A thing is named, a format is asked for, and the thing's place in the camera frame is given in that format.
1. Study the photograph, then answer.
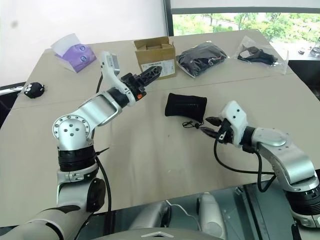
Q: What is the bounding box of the purple tissue pack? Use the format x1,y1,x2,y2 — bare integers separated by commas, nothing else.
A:
50,32,98,74

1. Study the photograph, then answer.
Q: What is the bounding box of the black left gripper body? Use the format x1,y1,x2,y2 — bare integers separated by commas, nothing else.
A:
120,72,149,101

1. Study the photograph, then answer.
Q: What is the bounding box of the brown cardboard box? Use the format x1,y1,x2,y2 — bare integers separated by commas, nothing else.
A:
133,36,177,81

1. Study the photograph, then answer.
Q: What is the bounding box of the black plush toy with eyes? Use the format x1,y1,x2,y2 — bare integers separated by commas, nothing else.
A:
21,81,46,100

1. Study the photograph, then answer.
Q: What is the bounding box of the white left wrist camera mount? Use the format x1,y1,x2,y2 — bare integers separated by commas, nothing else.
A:
99,51,137,103

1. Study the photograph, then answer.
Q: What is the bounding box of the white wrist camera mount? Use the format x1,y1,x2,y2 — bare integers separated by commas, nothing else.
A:
218,100,249,146
99,51,137,103

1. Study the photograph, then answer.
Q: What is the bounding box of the black drawstring pouch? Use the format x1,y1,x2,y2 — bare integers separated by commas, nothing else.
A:
164,92,208,130

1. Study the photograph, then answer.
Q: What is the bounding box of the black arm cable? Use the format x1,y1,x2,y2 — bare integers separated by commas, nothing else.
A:
93,72,112,216
213,133,277,193

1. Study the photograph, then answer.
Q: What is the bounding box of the clear bag with black accessory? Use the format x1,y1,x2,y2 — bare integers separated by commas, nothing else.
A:
231,35,290,75

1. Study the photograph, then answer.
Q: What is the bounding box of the silver rounded robot shell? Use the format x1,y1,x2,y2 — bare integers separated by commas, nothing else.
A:
129,199,173,231

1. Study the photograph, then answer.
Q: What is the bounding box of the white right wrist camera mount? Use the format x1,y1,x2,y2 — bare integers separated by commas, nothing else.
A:
218,100,249,146

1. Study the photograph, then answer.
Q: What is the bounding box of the black item in plastic bag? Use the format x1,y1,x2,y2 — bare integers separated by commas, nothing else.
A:
176,41,228,78

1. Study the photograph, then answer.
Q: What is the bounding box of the dark panel with chevron mark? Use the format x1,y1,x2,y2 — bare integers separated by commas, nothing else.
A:
104,226,201,240

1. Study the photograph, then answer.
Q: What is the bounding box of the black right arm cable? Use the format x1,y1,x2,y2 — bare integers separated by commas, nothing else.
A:
213,133,277,193

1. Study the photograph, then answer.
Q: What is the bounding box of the thin white cable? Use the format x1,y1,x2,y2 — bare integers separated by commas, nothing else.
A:
165,199,199,226

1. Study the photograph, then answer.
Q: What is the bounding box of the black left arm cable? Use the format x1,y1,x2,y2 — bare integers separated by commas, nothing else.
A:
93,72,112,216

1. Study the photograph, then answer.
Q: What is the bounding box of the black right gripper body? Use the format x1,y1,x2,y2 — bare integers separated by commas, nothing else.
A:
216,119,236,146

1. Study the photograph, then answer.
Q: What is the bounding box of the black window frame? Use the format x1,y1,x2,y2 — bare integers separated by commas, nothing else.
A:
166,0,320,37

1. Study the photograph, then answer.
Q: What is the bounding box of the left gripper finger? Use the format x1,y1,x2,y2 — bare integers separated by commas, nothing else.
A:
139,65,164,81
143,74,161,88

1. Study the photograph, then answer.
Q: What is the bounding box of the white rounded robot shell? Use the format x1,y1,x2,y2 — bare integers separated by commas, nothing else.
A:
196,191,226,234

